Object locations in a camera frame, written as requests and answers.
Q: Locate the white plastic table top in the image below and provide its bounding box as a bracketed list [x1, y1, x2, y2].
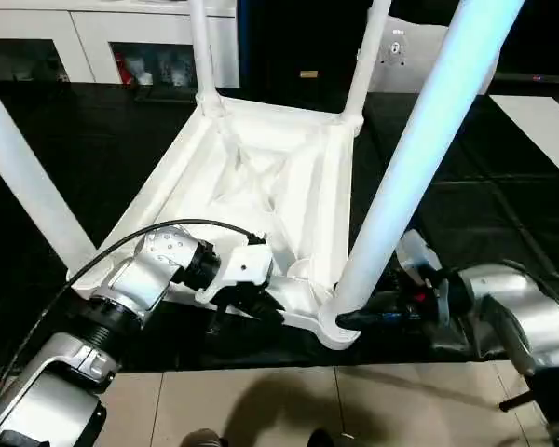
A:
[70, 93, 366, 351]

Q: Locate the white plastic table leg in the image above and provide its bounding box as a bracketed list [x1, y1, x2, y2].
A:
[340, 0, 393, 131]
[319, 0, 526, 351]
[0, 70, 97, 277]
[188, 0, 227, 118]

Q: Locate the black work mat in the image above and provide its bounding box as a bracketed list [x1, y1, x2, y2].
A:
[0, 82, 559, 375]

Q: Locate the black robot foot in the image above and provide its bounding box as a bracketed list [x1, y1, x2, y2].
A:
[181, 428, 227, 447]
[307, 430, 342, 447]

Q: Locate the white cabinet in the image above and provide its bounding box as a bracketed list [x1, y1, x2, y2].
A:
[0, 0, 241, 89]

